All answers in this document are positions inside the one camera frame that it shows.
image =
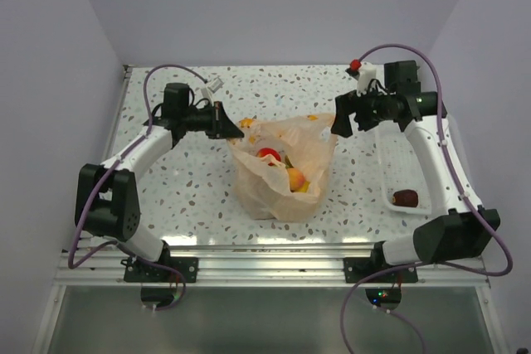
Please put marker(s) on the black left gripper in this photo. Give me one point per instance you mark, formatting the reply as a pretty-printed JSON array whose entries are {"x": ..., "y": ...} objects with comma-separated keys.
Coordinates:
[{"x": 221, "y": 126}]

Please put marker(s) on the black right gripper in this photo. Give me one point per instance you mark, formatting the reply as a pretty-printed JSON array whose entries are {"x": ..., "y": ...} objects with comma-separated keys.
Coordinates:
[{"x": 348, "y": 104}]

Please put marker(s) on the red fake apple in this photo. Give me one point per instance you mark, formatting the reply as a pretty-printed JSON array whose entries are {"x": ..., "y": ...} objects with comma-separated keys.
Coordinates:
[{"x": 270, "y": 155}]

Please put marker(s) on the banana print plastic bag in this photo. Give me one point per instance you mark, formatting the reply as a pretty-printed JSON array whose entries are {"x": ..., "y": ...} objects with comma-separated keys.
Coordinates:
[{"x": 263, "y": 191}]

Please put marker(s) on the yellow fake banana bunch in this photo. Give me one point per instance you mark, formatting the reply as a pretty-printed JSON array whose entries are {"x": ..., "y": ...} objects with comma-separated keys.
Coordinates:
[{"x": 289, "y": 164}]

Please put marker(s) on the orange fake peach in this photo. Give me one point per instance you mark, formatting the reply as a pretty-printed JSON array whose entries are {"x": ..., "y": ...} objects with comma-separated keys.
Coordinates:
[{"x": 297, "y": 180}]

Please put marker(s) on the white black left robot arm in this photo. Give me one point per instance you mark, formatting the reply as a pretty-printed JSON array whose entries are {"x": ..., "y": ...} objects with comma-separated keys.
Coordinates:
[{"x": 107, "y": 199}]

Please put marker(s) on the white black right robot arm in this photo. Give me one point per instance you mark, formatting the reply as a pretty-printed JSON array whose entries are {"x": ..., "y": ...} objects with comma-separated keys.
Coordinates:
[{"x": 461, "y": 226}]

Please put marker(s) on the dark red fake passionfruit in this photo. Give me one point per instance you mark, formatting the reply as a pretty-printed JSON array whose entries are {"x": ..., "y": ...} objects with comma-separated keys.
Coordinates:
[{"x": 405, "y": 198}]

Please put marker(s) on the white perforated plastic basket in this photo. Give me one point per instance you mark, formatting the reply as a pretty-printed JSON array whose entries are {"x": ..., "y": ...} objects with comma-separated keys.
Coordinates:
[{"x": 400, "y": 170}]

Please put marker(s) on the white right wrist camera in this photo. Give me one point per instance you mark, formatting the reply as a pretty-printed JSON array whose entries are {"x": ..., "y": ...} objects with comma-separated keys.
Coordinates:
[{"x": 363, "y": 72}]

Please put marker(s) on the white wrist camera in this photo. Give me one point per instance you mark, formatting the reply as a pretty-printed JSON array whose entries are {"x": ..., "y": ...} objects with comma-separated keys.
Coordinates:
[
  {"x": 363, "y": 72},
  {"x": 211, "y": 87}
]

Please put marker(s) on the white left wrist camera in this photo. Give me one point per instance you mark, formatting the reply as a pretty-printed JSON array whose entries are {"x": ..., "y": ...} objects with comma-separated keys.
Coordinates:
[{"x": 211, "y": 87}]

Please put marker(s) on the aluminium table frame rail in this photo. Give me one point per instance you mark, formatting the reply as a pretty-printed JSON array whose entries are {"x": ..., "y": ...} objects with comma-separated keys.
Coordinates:
[{"x": 187, "y": 198}]

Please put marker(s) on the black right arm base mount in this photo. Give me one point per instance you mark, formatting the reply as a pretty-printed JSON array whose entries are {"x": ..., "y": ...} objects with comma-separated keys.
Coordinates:
[{"x": 375, "y": 269}]

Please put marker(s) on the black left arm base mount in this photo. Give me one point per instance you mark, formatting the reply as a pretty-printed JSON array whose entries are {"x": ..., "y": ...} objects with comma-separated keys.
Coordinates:
[{"x": 168, "y": 269}]

